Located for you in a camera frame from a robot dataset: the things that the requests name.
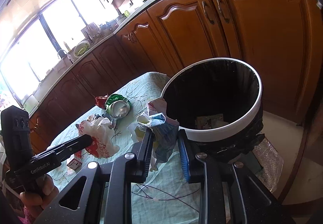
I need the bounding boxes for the crushed green metal can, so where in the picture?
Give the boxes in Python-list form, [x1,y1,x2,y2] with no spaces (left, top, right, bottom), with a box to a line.
[105,94,131,118]

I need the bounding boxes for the red crumpled wrapper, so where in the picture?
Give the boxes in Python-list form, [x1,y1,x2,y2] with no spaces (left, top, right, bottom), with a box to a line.
[95,95,108,109]

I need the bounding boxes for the left hand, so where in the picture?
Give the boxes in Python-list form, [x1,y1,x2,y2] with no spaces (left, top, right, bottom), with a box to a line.
[20,174,59,219]

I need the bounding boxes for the small white milk carton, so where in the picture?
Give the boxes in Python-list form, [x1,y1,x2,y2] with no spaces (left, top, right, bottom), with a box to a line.
[66,155,82,171]

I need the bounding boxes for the black white trash bin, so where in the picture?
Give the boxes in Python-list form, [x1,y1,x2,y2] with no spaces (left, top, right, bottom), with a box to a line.
[161,57,264,162]

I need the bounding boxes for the blue white paper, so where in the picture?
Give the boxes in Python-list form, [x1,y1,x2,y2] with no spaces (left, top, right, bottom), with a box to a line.
[128,97,179,172]

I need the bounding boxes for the kitchen faucet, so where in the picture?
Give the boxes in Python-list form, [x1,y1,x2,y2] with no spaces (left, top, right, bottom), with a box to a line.
[58,49,73,64]

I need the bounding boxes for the white red plastic bag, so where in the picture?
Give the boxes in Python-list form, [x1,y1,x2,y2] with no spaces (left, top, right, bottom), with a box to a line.
[76,115,120,158]

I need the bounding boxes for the green salad bowl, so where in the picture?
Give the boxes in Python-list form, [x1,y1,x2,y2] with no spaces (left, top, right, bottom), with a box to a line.
[73,40,90,58]

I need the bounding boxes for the light green floral tablecloth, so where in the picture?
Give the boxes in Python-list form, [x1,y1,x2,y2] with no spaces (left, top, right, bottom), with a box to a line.
[46,71,233,224]

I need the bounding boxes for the wooden lower kitchen cabinets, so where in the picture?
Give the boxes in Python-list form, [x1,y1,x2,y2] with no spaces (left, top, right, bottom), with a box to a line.
[29,0,322,153]

